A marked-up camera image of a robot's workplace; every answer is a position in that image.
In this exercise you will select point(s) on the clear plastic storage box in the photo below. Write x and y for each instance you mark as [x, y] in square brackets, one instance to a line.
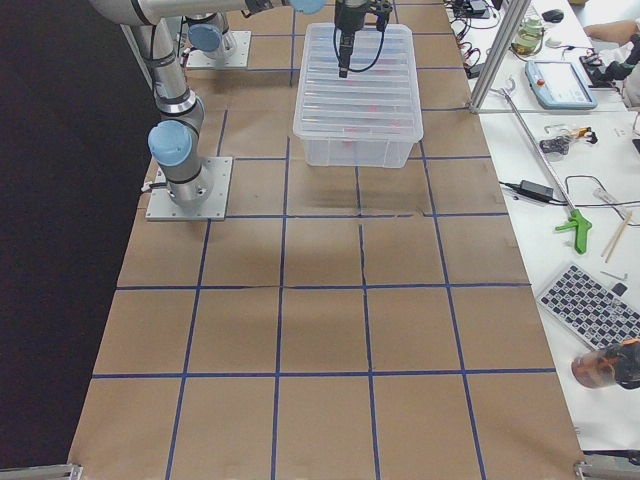
[357, 145]

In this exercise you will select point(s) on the black computer mouse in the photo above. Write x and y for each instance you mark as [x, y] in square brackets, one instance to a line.
[553, 16]

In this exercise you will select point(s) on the blue teach pendant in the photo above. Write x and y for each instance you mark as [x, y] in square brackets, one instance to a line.
[558, 85]

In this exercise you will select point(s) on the black power adapter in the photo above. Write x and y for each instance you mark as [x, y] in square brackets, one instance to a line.
[534, 191]

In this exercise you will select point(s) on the long reach grabber tool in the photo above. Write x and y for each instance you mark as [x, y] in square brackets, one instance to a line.
[576, 221]

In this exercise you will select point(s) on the wooden chopsticks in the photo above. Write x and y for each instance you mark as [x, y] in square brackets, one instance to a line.
[607, 253]

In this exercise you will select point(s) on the checkered calibration board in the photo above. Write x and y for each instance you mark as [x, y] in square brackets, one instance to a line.
[594, 314]

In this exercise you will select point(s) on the orange transparent bottle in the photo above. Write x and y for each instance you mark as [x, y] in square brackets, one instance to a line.
[616, 364]

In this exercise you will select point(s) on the aluminium frame post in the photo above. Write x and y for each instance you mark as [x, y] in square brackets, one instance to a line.
[506, 32]

